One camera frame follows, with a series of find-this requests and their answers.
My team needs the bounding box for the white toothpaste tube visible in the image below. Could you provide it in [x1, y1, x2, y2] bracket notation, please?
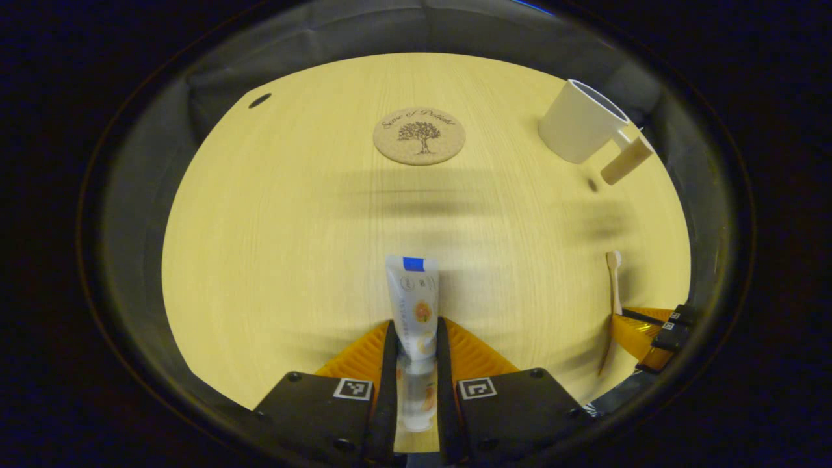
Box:
[385, 255, 440, 433]

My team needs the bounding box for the white cup with wooden handle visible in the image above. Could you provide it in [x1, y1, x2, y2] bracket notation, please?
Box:
[538, 79, 655, 187]

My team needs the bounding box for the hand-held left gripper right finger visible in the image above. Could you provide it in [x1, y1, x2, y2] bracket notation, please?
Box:
[435, 316, 596, 466]

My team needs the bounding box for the beige toothbrush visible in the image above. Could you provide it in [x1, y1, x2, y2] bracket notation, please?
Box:
[597, 250, 624, 377]

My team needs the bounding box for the round cork coaster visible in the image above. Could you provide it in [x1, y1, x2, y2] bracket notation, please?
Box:
[373, 107, 467, 166]

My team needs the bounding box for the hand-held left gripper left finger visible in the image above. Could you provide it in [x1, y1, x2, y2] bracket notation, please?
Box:
[252, 318, 399, 466]

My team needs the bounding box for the light wooden desktop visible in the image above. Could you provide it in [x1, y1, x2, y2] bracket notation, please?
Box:
[161, 52, 692, 454]

